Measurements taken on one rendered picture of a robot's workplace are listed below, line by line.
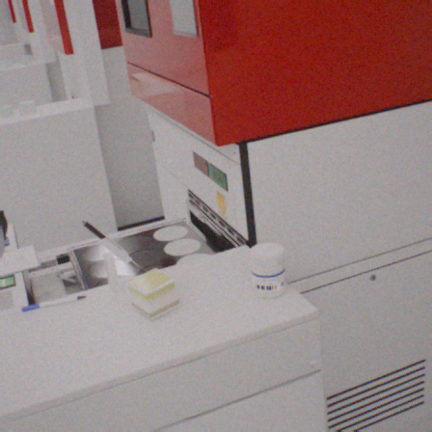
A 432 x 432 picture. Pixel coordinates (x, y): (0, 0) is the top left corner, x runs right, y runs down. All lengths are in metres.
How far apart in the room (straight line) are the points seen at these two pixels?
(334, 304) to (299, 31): 0.74
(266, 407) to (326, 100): 0.72
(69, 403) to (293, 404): 0.46
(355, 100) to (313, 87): 0.13
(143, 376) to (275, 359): 0.27
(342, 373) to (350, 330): 0.15
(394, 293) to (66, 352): 0.99
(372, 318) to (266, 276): 0.64
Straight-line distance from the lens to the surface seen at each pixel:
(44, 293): 1.59
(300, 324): 1.18
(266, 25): 1.35
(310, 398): 1.29
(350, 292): 1.68
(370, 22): 1.49
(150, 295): 1.18
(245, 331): 1.13
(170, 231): 1.74
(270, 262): 1.18
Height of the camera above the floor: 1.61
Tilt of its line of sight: 23 degrees down
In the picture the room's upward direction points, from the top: 7 degrees counter-clockwise
